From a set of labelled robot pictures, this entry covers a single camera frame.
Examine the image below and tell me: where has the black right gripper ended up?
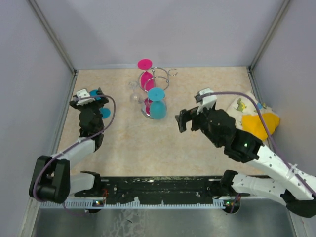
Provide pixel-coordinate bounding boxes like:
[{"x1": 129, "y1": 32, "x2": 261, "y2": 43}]
[{"x1": 175, "y1": 102, "x2": 222, "y2": 148}]

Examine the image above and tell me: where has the blue wine glass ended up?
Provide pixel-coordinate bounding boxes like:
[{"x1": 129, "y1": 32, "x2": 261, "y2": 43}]
[
  {"x1": 89, "y1": 89, "x2": 111, "y2": 119},
  {"x1": 148, "y1": 87, "x2": 166, "y2": 120}
]

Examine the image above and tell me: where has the blue wine glass front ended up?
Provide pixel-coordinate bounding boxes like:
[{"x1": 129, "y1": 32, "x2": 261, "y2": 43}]
[{"x1": 148, "y1": 87, "x2": 166, "y2": 120}]

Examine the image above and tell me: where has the clear wine glass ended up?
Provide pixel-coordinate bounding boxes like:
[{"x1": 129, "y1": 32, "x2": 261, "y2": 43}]
[{"x1": 128, "y1": 81, "x2": 140, "y2": 103}]

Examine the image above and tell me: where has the dinosaur print yellow cloth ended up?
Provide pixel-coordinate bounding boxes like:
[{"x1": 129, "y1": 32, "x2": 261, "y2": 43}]
[{"x1": 226, "y1": 91, "x2": 280, "y2": 141}]

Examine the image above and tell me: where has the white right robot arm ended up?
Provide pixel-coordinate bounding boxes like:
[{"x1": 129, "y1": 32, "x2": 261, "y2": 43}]
[{"x1": 175, "y1": 107, "x2": 316, "y2": 218}]

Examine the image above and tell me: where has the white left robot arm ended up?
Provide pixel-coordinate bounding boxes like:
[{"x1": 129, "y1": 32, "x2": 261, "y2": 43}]
[{"x1": 29, "y1": 88, "x2": 115, "y2": 204}]

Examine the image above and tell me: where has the chrome wine glass rack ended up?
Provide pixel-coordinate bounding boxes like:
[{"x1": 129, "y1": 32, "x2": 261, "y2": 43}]
[{"x1": 138, "y1": 67, "x2": 178, "y2": 120}]

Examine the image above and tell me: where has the pink plastic wine glass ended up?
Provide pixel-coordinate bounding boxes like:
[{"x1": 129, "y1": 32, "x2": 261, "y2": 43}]
[{"x1": 137, "y1": 58, "x2": 154, "y2": 115}]

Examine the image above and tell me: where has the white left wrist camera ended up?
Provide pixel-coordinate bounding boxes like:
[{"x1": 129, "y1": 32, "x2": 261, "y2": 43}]
[{"x1": 73, "y1": 89, "x2": 97, "y2": 106}]

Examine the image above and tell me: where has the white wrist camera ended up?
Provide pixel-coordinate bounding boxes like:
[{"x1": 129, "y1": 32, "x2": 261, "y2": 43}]
[
  {"x1": 195, "y1": 88, "x2": 217, "y2": 115},
  {"x1": 73, "y1": 89, "x2": 97, "y2": 106}
]

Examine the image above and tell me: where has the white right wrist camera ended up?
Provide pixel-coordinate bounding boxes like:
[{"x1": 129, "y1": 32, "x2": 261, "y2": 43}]
[{"x1": 195, "y1": 88, "x2": 217, "y2": 115}]

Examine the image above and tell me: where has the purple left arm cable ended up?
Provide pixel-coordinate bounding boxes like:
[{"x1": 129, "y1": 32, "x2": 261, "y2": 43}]
[{"x1": 33, "y1": 95, "x2": 117, "y2": 217}]

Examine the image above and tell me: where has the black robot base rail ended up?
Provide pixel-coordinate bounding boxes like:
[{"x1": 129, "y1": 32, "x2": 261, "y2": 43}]
[{"x1": 39, "y1": 175, "x2": 250, "y2": 213}]

